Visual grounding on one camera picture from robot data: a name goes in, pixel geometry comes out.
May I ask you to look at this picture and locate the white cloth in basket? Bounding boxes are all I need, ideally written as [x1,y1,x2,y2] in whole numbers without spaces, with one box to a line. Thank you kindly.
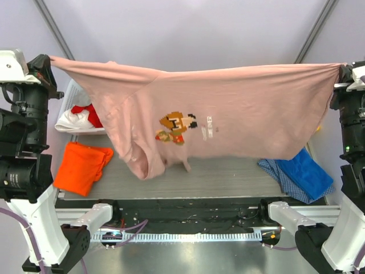
[55,98,96,133]

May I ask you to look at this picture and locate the white plastic basket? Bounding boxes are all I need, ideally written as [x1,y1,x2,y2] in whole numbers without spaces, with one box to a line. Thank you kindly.
[58,79,106,135]

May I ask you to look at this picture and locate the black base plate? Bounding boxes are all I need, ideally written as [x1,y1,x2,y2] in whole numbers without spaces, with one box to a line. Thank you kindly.
[55,196,293,233]

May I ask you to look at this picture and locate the red cloth in basket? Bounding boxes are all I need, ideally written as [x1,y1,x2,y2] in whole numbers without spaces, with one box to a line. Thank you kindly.
[71,104,103,128]

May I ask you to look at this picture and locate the white slotted cable duct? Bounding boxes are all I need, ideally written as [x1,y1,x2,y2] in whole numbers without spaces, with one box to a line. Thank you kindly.
[91,230,262,243]

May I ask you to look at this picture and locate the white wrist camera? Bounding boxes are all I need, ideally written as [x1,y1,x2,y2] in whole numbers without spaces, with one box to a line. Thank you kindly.
[0,49,40,84]
[334,61,364,92]

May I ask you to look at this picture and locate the pink printed t shirt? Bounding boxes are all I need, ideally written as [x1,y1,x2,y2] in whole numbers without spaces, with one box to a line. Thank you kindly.
[51,57,341,180]

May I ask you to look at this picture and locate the blue checkered shirt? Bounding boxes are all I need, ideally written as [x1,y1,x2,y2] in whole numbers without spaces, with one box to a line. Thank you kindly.
[258,159,335,204]

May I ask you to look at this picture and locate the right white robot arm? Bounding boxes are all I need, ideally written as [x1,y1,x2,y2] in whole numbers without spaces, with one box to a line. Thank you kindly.
[257,61,364,273]

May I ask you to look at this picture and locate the blue folded t shirt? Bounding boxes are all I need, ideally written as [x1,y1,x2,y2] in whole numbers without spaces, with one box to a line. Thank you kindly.
[275,148,335,204]

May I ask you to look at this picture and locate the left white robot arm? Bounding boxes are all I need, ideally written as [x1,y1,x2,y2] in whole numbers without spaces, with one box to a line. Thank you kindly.
[1,49,121,273]

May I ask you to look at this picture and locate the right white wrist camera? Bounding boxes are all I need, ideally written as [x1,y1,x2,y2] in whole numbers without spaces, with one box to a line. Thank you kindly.
[334,61,364,92]

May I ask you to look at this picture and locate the orange folded t shirt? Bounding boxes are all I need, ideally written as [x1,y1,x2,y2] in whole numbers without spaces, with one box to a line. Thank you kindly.
[53,142,114,197]

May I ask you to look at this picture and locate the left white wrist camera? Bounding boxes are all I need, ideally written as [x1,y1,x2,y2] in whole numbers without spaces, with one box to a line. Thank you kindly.
[0,49,40,84]

